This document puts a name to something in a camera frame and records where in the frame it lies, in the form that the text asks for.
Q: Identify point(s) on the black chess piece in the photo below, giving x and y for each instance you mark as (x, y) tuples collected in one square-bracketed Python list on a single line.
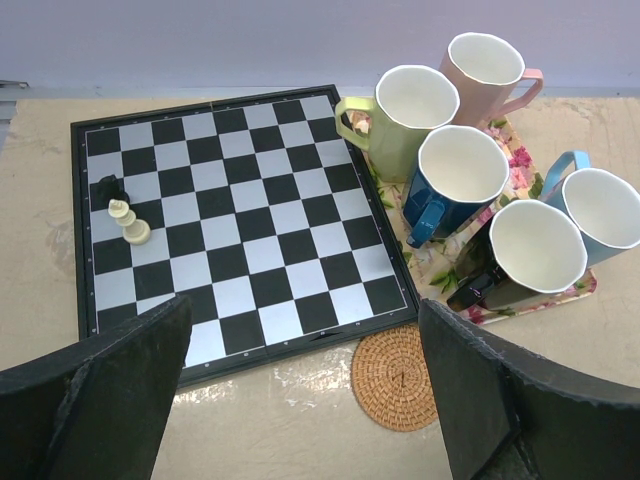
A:
[(111, 188)]

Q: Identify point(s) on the light blue mug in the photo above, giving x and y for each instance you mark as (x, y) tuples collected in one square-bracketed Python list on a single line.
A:
[(604, 207)]

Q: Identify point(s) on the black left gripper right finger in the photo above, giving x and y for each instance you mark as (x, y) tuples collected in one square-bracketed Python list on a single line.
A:
[(508, 413)]

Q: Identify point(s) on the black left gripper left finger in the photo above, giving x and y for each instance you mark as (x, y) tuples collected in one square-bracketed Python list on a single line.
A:
[(96, 409)]

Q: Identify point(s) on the white chess king piece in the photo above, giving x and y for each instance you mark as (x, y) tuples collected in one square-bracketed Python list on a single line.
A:
[(135, 231)]

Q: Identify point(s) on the pink mug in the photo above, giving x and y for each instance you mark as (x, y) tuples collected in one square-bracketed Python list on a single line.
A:
[(490, 76)]

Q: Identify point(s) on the light green mug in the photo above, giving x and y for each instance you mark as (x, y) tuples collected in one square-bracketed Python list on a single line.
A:
[(409, 102)]

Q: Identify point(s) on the dark blue mug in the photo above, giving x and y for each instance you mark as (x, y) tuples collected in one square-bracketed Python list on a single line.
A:
[(459, 170)]

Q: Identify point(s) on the black mug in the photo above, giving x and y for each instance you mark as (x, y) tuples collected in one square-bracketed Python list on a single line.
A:
[(527, 248)]

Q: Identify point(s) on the aluminium frame rail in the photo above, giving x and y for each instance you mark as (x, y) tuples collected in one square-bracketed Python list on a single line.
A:
[(11, 91)]

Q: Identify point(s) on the black and silver chessboard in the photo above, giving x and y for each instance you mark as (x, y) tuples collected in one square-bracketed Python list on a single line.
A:
[(260, 214)]

